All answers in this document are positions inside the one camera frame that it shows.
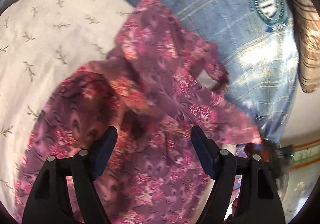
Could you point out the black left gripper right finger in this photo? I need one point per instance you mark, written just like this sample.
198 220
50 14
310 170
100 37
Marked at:
258 200

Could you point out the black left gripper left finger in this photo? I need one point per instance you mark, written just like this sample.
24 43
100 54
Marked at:
49 201

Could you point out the purple floral garment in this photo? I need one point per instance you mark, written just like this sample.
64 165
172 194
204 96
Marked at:
158 82

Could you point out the red plastic bag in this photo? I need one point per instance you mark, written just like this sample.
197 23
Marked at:
253 148

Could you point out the beige striped blanket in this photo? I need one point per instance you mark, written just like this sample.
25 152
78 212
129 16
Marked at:
307 21

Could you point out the white leaf print pillow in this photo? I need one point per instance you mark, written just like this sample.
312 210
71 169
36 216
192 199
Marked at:
42 43

